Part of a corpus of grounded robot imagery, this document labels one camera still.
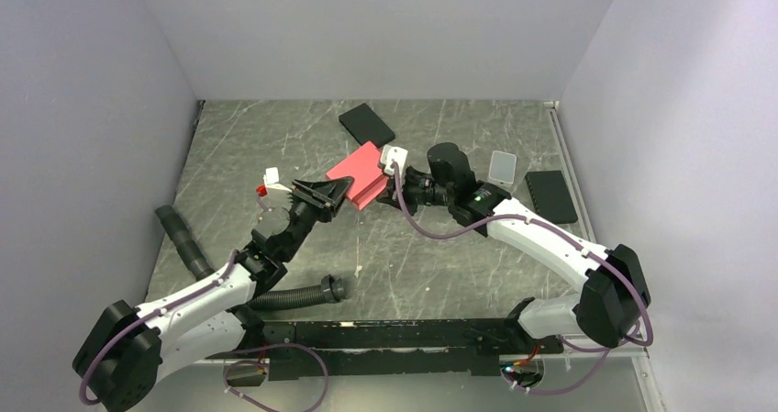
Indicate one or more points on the aluminium frame rail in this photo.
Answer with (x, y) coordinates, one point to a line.
(290, 361)

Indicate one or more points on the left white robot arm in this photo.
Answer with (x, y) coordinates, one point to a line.
(131, 348)

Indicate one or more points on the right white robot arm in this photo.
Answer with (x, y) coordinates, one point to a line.
(610, 301)

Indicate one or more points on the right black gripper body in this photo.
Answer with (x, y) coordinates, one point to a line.
(423, 191)

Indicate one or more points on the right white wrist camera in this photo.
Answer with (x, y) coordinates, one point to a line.
(393, 160)

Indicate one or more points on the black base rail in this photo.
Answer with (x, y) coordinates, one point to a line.
(482, 336)

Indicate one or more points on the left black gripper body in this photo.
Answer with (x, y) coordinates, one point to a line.
(307, 213)

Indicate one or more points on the black flat box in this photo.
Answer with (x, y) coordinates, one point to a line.
(364, 125)

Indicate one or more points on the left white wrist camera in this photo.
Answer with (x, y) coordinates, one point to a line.
(271, 183)

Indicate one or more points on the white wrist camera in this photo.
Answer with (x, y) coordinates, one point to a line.
(271, 183)
(393, 160)

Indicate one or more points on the black ridged tray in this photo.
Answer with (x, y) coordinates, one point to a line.
(550, 196)

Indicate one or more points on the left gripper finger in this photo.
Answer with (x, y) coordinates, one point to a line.
(334, 200)
(320, 188)

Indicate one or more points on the red paper box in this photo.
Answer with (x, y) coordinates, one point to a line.
(362, 165)

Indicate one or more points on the clear plastic case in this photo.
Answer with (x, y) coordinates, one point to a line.
(502, 168)

